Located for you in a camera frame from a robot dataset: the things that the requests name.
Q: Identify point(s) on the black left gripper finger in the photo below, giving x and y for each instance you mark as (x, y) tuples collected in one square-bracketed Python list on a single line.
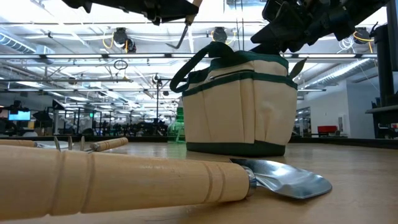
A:
[(168, 9)]

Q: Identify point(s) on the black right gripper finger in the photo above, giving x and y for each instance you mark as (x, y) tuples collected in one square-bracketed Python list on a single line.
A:
[(276, 37)]

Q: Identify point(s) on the green spray bottle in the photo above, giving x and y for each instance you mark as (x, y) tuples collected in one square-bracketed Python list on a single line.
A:
[(178, 130)]

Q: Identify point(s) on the black pole stand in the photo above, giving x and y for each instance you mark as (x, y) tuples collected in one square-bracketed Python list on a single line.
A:
[(156, 79)]

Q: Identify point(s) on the red bin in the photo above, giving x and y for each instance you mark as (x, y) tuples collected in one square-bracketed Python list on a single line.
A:
[(327, 130)]

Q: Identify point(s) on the grey computer cart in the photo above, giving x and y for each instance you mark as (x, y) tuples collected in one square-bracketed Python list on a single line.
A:
[(382, 109)]

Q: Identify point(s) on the computer monitor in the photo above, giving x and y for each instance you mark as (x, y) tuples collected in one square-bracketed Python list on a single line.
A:
[(19, 115)]

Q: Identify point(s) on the grey ceiling air duct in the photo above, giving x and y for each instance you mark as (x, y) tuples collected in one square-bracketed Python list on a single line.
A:
[(18, 45), (342, 73)]

